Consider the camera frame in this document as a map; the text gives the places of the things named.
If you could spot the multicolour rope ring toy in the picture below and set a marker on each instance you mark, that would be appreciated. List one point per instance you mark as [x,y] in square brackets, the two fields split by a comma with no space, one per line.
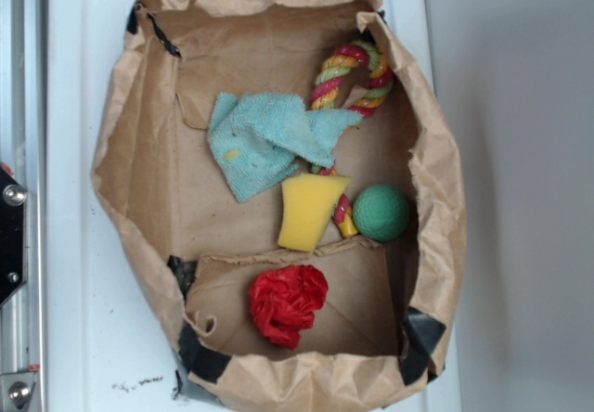
[341,62]

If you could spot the black metal bracket plate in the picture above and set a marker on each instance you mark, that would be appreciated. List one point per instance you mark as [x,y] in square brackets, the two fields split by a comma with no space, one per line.
[12,240]

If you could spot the white plastic tray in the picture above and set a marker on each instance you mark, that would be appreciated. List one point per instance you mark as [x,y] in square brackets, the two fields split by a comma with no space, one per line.
[106,351]

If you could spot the silver aluminium rail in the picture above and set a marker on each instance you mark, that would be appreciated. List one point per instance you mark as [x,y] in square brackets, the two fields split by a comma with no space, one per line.
[23,111]

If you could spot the yellow sponge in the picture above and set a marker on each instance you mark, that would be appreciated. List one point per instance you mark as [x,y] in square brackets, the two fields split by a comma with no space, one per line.
[309,201]

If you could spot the light blue terry cloth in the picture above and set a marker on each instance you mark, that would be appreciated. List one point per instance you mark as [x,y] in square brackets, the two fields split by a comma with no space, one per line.
[256,139]

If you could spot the crumpled red plastic bag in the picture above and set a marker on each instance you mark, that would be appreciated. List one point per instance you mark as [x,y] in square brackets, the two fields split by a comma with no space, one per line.
[283,302]

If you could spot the green rubber ball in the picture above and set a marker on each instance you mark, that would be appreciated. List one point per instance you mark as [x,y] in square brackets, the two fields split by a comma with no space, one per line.
[381,212]

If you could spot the brown paper lined box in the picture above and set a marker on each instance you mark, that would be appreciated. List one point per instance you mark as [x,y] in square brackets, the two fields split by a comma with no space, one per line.
[383,331]

